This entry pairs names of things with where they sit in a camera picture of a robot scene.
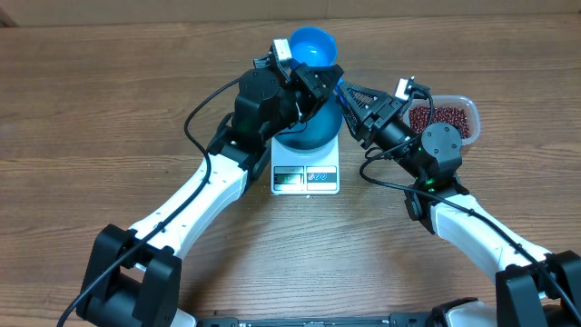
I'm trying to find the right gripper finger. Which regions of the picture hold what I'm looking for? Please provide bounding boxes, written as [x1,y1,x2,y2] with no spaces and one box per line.
[339,82,390,114]
[340,104,364,139]

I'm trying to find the blue plastic scoop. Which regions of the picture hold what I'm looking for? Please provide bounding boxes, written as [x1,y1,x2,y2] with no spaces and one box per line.
[289,26,339,71]

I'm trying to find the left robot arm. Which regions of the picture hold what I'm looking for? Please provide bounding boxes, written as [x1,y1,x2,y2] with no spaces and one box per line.
[58,64,343,326]

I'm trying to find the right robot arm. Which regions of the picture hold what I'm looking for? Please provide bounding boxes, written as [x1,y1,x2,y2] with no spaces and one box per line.
[336,78,580,326]

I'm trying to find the teal bowl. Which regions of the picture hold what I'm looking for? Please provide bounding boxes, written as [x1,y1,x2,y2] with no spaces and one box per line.
[275,95,343,150]

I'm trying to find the white digital kitchen scale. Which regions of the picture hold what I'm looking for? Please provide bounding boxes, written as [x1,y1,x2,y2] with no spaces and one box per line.
[271,136,340,196]

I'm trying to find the red beans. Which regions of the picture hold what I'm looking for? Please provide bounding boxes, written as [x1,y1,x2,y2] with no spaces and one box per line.
[409,106,471,139]

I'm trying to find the clear plastic container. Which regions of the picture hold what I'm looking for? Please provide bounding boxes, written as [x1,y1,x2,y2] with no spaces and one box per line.
[402,95,481,146]

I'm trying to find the right black cable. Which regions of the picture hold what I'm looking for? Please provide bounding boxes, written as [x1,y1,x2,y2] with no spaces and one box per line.
[359,84,581,314]

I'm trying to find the black cable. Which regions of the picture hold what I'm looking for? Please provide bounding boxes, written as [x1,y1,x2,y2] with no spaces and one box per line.
[359,84,581,314]
[56,76,244,327]

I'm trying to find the left black cable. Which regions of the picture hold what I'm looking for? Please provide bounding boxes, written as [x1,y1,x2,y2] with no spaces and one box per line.
[56,76,244,327]

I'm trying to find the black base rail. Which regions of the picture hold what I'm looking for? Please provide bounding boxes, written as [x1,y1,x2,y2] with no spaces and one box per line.
[194,297,500,327]

